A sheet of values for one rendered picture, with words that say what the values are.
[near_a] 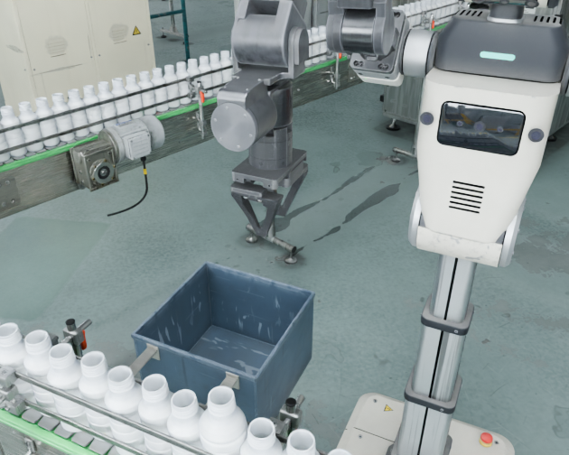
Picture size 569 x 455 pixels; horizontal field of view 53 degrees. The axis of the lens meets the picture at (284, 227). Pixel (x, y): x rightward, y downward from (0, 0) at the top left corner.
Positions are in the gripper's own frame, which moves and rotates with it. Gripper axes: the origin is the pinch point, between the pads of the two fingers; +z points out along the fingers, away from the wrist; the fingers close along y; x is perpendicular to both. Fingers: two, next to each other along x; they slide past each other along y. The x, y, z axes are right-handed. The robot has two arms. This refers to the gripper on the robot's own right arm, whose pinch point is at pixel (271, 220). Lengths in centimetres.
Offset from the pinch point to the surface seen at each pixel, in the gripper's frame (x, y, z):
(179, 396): -8.4, 14.5, 24.7
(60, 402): -29.9, 17.9, 32.3
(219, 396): -1.8, 13.9, 22.3
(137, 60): -275, -319, 85
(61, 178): -119, -73, 51
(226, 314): -34, -42, 61
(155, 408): -11.8, 16.1, 27.1
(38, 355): -35.2, 15.6, 26.0
